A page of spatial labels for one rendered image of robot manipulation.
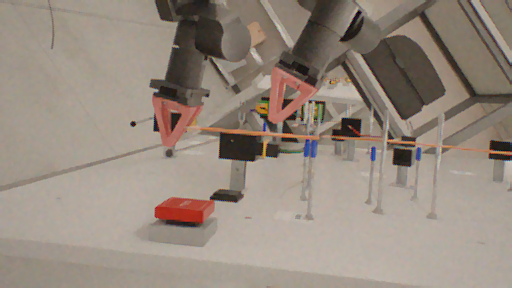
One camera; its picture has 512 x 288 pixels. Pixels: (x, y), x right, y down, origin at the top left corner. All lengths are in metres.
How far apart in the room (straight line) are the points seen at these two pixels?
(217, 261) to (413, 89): 1.38
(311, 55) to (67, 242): 0.40
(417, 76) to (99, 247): 1.42
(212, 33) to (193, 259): 0.35
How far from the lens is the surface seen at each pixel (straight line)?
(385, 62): 1.74
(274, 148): 0.73
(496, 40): 1.73
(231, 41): 0.69
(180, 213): 0.49
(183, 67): 0.75
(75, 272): 0.90
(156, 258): 0.47
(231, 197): 0.68
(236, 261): 0.46
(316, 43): 0.71
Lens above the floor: 1.30
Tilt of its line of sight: 8 degrees down
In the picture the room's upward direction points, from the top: 58 degrees clockwise
